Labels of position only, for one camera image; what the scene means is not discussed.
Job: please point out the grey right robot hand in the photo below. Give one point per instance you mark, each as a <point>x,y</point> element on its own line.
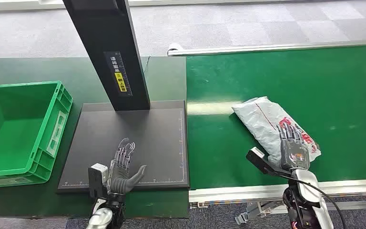
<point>293,155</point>

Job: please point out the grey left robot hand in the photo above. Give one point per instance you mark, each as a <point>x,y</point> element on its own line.
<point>119,180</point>

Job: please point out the grey poly mailer red print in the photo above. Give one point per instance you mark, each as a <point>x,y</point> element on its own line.
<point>260,121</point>

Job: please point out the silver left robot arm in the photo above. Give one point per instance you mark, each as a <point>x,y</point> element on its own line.
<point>105,215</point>

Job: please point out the green conveyor belt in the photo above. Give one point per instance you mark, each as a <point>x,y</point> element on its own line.
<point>328,94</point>

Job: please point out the black yellow column label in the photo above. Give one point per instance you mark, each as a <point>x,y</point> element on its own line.
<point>119,74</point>

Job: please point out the green plastic crate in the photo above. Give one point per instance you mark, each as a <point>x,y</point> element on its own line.
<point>12,132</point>

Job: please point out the black scanner column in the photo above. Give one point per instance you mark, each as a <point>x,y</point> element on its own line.
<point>107,38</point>

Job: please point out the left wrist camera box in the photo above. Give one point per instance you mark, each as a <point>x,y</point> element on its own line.
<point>97,178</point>

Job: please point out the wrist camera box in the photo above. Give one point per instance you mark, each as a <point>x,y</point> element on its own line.
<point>97,178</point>
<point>260,159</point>

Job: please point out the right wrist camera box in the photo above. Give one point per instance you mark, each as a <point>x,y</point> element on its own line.
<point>260,159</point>

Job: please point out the black scanner base plate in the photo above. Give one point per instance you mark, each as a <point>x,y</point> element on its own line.
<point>157,142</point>

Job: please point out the wide aluminium conveyor rail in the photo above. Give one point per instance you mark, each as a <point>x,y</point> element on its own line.
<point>233,191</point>

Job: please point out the grey metal conveyor bracket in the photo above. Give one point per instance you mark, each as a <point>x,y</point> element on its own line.
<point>252,213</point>

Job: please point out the long aluminium conveyor rail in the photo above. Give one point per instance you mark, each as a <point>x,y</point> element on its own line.
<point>265,48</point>

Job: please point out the white rail end cap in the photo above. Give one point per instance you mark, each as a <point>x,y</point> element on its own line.
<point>174,47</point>

